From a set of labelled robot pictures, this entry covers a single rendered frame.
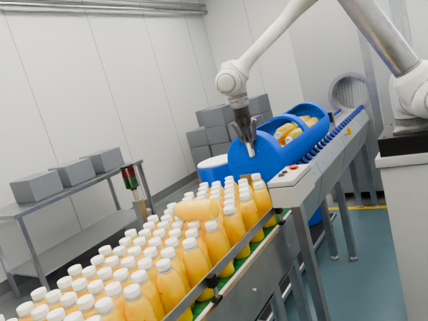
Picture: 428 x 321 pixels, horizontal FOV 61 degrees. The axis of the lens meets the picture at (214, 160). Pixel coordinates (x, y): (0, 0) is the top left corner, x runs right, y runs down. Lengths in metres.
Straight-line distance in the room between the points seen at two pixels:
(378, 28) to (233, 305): 1.08
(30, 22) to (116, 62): 1.28
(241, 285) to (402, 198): 0.89
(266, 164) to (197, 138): 4.06
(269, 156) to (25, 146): 3.41
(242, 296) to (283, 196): 0.38
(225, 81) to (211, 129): 4.11
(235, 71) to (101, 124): 3.93
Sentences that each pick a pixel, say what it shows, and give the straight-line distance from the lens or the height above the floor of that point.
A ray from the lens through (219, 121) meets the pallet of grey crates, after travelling 5.44.
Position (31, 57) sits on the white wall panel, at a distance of 4.96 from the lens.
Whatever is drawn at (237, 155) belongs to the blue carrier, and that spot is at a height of 1.14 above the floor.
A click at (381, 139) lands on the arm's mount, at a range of 1.73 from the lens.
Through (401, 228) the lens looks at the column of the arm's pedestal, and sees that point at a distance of 1.86.
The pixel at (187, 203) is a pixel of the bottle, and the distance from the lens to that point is 1.20.
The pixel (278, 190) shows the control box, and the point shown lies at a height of 1.07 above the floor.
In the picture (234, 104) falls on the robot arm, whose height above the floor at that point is 1.39.
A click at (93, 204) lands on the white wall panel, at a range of 5.06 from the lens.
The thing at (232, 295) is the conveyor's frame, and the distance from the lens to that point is 1.16.
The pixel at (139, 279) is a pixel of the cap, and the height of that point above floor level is 1.07.
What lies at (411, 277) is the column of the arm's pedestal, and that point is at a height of 0.42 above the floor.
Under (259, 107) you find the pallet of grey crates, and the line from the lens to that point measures 5.55.
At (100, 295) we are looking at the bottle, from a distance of 1.03.
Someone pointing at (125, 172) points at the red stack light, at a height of 1.23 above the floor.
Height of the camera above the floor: 1.48
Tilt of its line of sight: 11 degrees down
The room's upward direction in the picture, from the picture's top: 15 degrees counter-clockwise
